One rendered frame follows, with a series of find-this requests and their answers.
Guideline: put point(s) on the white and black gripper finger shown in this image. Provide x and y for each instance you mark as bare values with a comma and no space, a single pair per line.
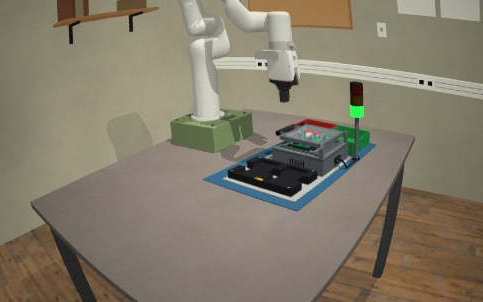
279,85
286,87

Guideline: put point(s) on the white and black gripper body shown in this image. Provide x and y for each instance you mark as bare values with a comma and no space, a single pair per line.
283,70

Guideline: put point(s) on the green bin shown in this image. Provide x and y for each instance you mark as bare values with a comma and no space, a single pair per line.
363,141

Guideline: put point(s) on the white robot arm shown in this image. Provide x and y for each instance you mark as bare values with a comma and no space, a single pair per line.
202,51

